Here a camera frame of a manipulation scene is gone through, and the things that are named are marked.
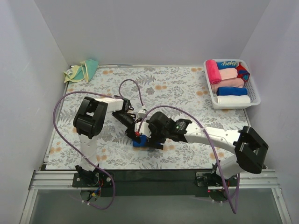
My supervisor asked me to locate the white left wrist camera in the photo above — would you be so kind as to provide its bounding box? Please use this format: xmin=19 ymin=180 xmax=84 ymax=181
xmin=136 ymin=109 xmax=147 ymax=119

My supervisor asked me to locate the aluminium front rail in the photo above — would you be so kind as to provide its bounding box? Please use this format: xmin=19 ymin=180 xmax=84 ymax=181
xmin=30 ymin=169 xmax=280 ymax=189

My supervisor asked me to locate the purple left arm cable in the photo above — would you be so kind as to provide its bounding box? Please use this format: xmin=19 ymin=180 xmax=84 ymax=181
xmin=52 ymin=79 xmax=147 ymax=210

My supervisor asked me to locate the green yellow cloth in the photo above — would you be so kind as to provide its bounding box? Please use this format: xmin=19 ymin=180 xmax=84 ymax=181
xmin=64 ymin=59 xmax=99 ymax=83

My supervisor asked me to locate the floral patterned table mat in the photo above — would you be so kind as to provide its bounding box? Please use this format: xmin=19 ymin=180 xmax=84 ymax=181
xmin=45 ymin=67 xmax=249 ymax=170

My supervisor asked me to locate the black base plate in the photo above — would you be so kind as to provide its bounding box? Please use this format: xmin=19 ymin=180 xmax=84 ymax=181
xmin=71 ymin=169 xmax=239 ymax=198

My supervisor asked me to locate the white plastic basket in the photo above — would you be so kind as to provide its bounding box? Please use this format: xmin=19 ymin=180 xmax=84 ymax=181
xmin=204 ymin=59 xmax=261 ymax=110

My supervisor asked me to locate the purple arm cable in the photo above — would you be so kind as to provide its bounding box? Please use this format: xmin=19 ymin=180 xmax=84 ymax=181
xmin=52 ymin=79 xmax=147 ymax=210
xmin=137 ymin=106 xmax=241 ymax=214

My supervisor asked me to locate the dusty pink rolled towel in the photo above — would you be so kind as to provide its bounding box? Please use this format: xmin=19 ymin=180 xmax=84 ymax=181
xmin=211 ymin=78 xmax=244 ymax=93

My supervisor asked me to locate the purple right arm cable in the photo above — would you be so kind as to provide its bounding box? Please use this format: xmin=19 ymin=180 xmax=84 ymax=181
xmin=137 ymin=106 xmax=241 ymax=214

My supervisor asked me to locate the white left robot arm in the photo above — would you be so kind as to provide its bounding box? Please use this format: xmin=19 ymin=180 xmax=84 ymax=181
xmin=73 ymin=97 xmax=141 ymax=187

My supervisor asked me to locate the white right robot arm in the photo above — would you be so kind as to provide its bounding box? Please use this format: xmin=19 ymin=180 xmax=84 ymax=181
xmin=140 ymin=112 xmax=269 ymax=186

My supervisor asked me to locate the hot pink rolled towel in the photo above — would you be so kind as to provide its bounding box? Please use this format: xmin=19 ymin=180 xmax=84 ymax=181
xmin=206 ymin=59 xmax=222 ymax=84

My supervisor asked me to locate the white rolled towel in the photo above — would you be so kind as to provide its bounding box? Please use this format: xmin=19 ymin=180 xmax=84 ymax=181
xmin=215 ymin=95 xmax=251 ymax=104

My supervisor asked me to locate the blue lettered rolled towel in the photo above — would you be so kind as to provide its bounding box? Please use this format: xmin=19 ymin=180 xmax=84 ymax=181
xmin=216 ymin=60 xmax=239 ymax=70

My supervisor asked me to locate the light pink rolled towel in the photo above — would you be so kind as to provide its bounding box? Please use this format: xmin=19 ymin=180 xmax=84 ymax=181
xmin=219 ymin=68 xmax=238 ymax=80

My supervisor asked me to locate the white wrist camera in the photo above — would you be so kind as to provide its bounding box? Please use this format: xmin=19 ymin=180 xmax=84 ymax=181
xmin=135 ymin=122 xmax=151 ymax=138
xmin=136 ymin=109 xmax=147 ymax=119

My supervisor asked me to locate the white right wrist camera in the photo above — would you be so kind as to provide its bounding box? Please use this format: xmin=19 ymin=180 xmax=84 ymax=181
xmin=135 ymin=122 xmax=151 ymax=138

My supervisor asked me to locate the red blue patterned cloth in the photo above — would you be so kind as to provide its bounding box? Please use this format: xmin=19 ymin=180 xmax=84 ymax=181
xmin=236 ymin=62 xmax=250 ymax=82

